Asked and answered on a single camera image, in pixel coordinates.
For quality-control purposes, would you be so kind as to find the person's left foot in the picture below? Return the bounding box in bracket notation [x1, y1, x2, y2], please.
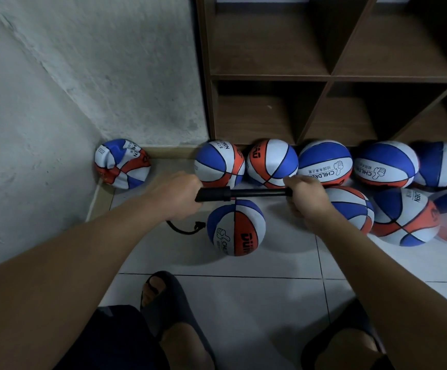
[142, 275, 214, 370]

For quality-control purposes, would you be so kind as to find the black hand pump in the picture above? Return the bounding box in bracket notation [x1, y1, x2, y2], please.
[166, 186, 294, 236]

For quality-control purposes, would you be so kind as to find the black sandal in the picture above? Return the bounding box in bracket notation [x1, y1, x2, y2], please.
[139, 270, 218, 370]
[301, 298, 390, 370]

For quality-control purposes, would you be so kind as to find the person's left hand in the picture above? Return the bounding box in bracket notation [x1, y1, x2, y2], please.
[144, 172, 205, 223]

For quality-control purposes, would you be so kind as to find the brown wooden cubby shelf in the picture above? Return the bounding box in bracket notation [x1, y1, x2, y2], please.
[193, 0, 447, 151]

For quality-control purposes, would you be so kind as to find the beige baseboard strip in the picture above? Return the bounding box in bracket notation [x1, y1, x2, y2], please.
[146, 146, 201, 159]
[87, 181, 117, 223]

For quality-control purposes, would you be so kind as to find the person's right hand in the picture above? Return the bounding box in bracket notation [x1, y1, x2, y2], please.
[284, 175, 340, 232]

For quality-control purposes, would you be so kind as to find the person's right forearm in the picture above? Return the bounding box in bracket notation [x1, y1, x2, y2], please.
[315, 213, 447, 370]

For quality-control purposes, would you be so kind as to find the person's left forearm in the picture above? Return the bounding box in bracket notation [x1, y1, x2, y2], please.
[0, 198, 166, 370]

